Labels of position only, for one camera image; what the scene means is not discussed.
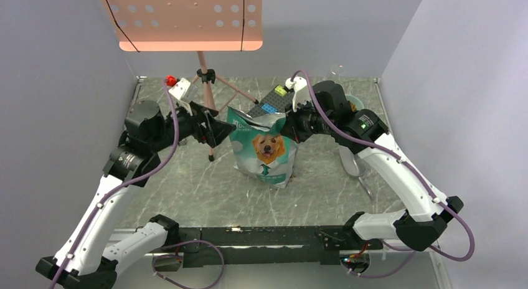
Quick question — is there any brown kibble in bowl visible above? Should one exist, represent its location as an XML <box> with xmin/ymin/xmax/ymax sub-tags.
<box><xmin>349</xmin><ymin>102</ymin><xmax>357</xmax><ymax>112</ymax></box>

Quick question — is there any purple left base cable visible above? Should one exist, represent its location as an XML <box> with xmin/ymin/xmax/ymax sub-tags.
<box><xmin>151</xmin><ymin>240</ymin><xmax>225</xmax><ymax>289</ymax></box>

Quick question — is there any blue toy brick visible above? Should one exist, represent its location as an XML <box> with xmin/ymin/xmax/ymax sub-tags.
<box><xmin>260</xmin><ymin>103</ymin><xmax>279</xmax><ymax>113</ymax></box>

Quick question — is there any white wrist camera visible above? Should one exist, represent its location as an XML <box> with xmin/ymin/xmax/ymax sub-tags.
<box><xmin>164</xmin><ymin>75</ymin><xmax>198</xmax><ymax>116</ymax></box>
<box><xmin>285</xmin><ymin>77</ymin><xmax>311</xmax><ymax>112</ymax></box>

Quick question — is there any dark grey brick baseplate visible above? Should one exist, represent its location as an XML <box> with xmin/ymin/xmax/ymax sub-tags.
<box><xmin>248</xmin><ymin>85</ymin><xmax>294</xmax><ymax>118</ymax></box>

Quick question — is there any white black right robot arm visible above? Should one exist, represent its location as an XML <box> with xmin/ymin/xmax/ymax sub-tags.
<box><xmin>281</xmin><ymin>77</ymin><xmax>463</xmax><ymax>251</ymax></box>

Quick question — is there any teal double pet bowl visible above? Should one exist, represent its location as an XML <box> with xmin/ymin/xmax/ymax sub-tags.
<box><xmin>346</xmin><ymin>94</ymin><xmax>365</xmax><ymax>112</ymax></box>

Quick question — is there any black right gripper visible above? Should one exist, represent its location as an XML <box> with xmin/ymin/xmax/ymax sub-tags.
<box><xmin>281</xmin><ymin>97</ymin><xmax>336</xmax><ymax>143</ymax></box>

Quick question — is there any yellow toy brick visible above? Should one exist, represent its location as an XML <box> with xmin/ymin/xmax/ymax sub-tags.
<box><xmin>274</xmin><ymin>85</ymin><xmax>288</xmax><ymax>97</ymax></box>

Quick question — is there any metal food scoop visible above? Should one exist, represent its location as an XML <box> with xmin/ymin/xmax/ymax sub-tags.
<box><xmin>338</xmin><ymin>146</ymin><xmax>373</xmax><ymax>200</ymax></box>

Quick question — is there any pink music stand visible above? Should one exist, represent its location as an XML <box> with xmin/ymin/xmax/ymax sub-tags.
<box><xmin>95</xmin><ymin>0</ymin><xmax>264</xmax><ymax>163</ymax></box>

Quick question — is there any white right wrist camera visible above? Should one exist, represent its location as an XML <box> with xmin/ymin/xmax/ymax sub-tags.
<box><xmin>285</xmin><ymin>77</ymin><xmax>311</xmax><ymax>112</ymax></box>

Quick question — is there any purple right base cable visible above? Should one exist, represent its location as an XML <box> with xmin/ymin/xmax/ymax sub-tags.
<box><xmin>344</xmin><ymin>239</ymin><xmax>417</xmax><ymax>279</ymax></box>

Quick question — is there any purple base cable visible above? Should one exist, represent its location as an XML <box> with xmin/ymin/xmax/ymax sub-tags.
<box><xmin>151</xmin><ymin>240</ymin><xmax>225</xmax><ymax>289</ymax></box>
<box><xmin>344</xmin><ymin>239</ymin><xmax>417</xmax><ymax>279</ymax></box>

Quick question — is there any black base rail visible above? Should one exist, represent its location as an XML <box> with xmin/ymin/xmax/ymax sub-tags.
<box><xmin>153</xmin><ymin>225</ymin><xmax>382</xmax><ymax>268</ymax></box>

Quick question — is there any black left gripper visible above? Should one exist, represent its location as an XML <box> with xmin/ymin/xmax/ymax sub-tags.
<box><xmin>149</xmin><ymin>98</ymin><xmax>236</xmax><ymax>153</ymax></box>

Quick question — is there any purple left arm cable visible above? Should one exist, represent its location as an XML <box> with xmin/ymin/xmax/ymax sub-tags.
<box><xmin>49</xmin><ymin>82</ymin><xmax>181</xmax><ymax>289</ymax></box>

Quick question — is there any green pet food bag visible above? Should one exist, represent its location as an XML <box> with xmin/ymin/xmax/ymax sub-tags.
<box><xmin>227</xmin><ymin>107</ymin><xmax>298</xmax><ymax>188</ymax></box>

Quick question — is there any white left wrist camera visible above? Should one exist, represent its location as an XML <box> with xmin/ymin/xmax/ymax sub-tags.
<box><xmin>164</xmin><ymin>75</ymin><xmax>198</xmax><ymax>116</ymax></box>

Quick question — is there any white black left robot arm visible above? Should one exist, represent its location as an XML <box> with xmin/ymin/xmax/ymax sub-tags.
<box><xmin>35</xmin><ymin>100</ymin><xmax>235</xmax><ymax>288</ymax></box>

